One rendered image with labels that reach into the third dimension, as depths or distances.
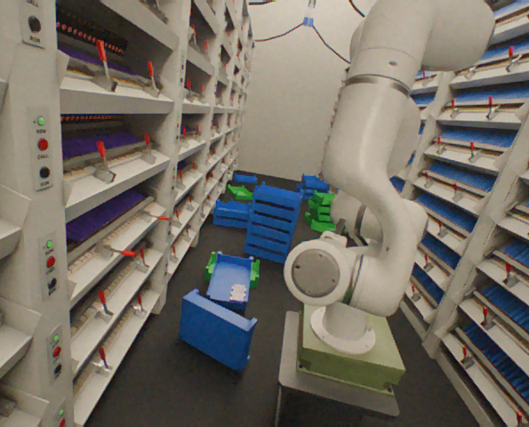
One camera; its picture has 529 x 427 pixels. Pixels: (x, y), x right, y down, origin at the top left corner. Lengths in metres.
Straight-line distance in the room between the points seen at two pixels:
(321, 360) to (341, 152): 0.63
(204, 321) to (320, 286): 0.88
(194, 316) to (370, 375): 0.66
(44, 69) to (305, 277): 0.47
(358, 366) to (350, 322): 0.12
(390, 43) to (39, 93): 0.49
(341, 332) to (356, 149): 0.60
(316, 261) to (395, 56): 0.28
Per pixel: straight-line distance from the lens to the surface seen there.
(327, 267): 0.38
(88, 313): 0.97
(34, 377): 0.73
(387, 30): 0.47
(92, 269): 0.81
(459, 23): 0.60
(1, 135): 0.53
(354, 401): 0.93
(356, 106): 0.43
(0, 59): 0.51
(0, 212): 0.56
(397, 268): 0.41
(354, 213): 0.76
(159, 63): 1.16
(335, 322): 0.89
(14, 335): 0.66
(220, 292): 1.58
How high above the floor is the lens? 0.93
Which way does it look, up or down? 19 degrees down
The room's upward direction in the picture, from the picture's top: 11 degrees clockwise
